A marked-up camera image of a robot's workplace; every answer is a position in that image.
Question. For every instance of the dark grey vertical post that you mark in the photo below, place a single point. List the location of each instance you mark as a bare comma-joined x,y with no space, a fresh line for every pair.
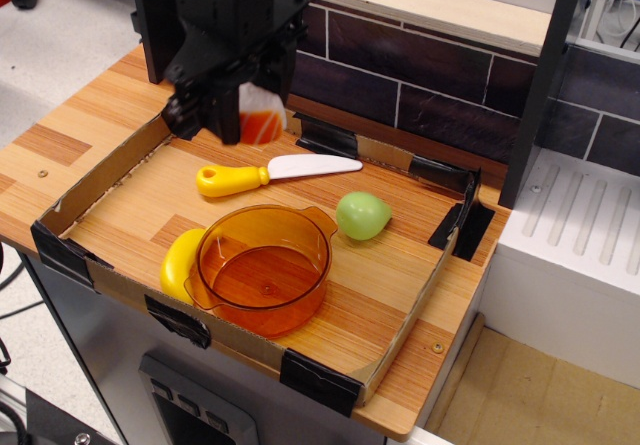
544,89

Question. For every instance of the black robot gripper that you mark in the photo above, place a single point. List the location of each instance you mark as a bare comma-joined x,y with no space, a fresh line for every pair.
228,43

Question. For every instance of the yellow handled toy knife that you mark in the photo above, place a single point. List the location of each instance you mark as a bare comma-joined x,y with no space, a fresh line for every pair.
216,181

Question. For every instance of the orange transparent plastic pot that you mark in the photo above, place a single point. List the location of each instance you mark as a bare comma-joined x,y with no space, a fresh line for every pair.
264,268

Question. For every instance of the cardboard fence with black tape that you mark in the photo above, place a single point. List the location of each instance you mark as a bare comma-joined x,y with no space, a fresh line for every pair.
388,299

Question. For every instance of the wooden shelf ledge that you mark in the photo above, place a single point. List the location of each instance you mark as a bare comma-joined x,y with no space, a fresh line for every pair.
487,22

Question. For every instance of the toy oven control panel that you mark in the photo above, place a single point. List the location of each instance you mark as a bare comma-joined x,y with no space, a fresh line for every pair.
189,413

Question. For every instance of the yellow toy banana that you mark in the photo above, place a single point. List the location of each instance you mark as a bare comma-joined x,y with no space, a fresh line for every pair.
177,263

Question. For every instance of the white toy sink drainer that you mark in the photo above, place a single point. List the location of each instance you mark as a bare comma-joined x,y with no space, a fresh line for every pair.
564,278

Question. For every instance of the green toy pear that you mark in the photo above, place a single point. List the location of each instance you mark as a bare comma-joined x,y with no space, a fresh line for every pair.
362,216

